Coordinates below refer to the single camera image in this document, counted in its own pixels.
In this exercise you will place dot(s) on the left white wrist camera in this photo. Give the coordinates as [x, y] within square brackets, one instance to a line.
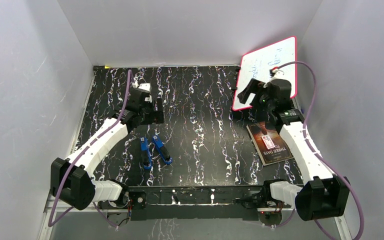
[145, 87]

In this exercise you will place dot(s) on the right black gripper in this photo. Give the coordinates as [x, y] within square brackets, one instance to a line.
[254, 87]

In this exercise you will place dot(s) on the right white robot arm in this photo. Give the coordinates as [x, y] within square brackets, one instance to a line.
[324, 194]

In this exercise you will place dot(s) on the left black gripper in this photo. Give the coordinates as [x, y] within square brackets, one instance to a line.
[157, 116]

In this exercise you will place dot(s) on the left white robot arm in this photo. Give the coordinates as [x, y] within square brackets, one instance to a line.
[71, 178]

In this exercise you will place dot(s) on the blue stapler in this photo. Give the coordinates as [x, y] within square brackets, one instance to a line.
[162, 150]
[145, 154]

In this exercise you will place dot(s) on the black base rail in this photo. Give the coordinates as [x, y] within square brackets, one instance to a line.
[246, 202]

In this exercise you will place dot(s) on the pink framed whiteboard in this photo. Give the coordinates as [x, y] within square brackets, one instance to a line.
[258, 63]

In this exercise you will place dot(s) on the dark brown book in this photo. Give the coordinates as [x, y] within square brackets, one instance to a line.
[270, 147]

